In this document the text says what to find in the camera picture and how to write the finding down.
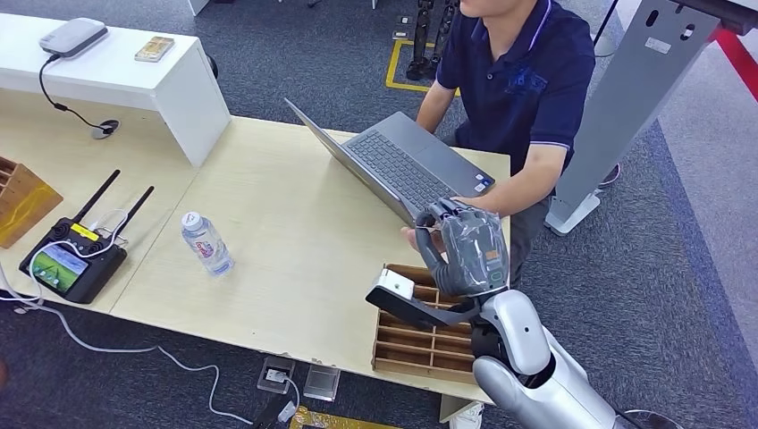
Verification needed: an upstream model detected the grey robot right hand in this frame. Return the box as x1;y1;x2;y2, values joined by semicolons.
413;198;511;299

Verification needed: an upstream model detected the person's left hand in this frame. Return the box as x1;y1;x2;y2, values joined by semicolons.
404;195;478;255

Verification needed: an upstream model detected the wooden compartment card organizer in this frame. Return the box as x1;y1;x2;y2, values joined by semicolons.
371;264;478;385

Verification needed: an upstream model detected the person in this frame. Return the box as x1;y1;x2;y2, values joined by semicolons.
405;0;597;291

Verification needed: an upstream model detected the small patterned card pack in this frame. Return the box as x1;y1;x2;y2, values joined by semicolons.
134;36;176;63

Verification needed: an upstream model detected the grey open laptop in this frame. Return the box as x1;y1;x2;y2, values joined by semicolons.
283;97;496;230

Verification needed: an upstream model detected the white shoe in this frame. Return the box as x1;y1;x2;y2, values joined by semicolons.
448;402;485;429

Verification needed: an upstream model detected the clear socket cover plate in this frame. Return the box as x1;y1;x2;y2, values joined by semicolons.
303;364;342;403

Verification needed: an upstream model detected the black robot leg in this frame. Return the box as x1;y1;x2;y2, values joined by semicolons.
406;0;436;81
425;0;462;78

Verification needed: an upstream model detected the gold floor tape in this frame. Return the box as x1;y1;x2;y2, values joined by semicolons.
294;406;404;429

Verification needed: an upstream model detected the floor socket box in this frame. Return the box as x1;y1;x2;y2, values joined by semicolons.
257;356;296;396

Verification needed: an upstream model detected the grey metal stand column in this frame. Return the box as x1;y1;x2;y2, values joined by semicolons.
543;0;758;238

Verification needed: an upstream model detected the clear plastic water bottle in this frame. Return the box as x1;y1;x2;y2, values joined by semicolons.
180;211;235;278

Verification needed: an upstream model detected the red bar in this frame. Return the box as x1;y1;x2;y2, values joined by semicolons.
710;26;758;102

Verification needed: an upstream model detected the white desk riser shelf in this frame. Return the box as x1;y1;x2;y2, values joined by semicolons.
0;13;232;168

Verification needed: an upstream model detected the black controller with antennas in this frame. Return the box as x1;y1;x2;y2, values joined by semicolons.
19;169;156;305

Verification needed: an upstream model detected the brown wooden slotted box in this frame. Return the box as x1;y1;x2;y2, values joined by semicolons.
0;156;64;250

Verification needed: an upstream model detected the grey flat router device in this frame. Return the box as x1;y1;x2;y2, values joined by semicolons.
38;17;110;59

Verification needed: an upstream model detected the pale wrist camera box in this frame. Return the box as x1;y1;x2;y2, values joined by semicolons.
377;267;417;302

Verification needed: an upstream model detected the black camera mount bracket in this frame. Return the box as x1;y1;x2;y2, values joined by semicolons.
365;285;482;331

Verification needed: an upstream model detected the thin pale floor cable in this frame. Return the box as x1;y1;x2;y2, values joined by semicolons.
615;408;685;429

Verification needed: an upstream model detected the long white cable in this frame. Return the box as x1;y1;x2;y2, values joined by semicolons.
0;208;255;426

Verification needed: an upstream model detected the grey desk cable grommet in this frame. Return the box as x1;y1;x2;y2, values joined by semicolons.
91;119;122;141

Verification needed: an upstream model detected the black router cable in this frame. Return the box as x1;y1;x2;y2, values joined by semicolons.
38;54;116;132

